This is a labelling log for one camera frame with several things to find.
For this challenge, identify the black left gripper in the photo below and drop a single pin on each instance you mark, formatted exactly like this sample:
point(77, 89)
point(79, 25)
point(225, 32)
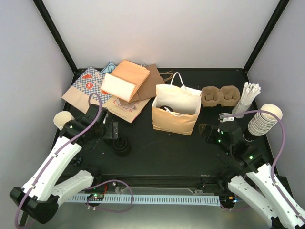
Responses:
point(108, 134)

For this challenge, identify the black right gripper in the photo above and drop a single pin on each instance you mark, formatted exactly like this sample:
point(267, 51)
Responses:
point(203, 132)

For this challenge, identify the orange kraft paper bag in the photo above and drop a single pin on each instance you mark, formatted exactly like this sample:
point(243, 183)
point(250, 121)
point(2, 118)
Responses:
point(185, 102)

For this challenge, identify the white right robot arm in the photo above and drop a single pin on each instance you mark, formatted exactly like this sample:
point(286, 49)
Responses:
point(249, 176)

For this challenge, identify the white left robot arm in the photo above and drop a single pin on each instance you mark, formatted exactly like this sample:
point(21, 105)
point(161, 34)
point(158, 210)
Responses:
point(41, 196)

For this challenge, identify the black cup lid stack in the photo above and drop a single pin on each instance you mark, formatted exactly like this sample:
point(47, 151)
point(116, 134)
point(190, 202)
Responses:
point(121, 146)

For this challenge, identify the cream cakes printed paper bag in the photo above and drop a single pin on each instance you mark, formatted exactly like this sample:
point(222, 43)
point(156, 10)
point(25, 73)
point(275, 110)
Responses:
point(127, 112)

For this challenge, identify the cardboard cup carrier stack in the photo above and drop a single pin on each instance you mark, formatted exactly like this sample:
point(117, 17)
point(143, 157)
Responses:
point(227, 96)

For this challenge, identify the folded orange paper bag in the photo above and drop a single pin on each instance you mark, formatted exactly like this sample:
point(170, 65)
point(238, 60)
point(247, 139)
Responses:
point(125, 80)

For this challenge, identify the left stack of paper cups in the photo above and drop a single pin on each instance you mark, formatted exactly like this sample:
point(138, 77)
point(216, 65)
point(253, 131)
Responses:
point(62, 118)

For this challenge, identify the stack of paper cups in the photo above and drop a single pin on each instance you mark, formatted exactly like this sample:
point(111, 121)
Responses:
point(62, 118)
point(262, 122)

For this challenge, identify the blue checkered paper bag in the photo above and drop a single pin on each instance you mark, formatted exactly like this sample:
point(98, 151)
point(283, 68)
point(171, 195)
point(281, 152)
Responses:
point(86, 90)

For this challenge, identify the dark brown paper bag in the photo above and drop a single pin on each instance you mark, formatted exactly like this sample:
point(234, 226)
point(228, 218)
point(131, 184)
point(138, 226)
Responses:
point(148, 88)

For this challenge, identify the right stack of paper cups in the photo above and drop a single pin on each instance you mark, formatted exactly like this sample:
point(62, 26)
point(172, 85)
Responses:
point(262, 122)

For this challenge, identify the cup of white straws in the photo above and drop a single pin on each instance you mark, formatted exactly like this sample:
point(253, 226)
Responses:
point(249, 93)

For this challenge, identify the light blue paper bag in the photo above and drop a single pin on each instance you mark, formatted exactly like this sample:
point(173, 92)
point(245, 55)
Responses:
point(108, 68)

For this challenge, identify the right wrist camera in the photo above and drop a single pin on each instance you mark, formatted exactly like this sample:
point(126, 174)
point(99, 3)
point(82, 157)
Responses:
point(225, 117)

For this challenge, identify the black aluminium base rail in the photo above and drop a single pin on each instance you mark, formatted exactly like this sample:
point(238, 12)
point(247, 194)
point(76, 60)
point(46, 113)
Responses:
point(205, 183)

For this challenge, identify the white slotted cable duct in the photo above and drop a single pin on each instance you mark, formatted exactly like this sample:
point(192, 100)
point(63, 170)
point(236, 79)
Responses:
point(145, 199)

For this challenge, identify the left black frame post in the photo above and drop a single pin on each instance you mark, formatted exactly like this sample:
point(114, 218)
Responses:
point(55, 33)

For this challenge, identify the black frame post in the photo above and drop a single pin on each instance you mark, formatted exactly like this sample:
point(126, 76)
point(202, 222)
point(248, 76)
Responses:
point(281, 6)
point(55, 33)

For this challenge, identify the right black frame post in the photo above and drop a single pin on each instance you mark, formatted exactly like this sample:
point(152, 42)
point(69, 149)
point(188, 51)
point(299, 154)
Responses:
point(281, 6)

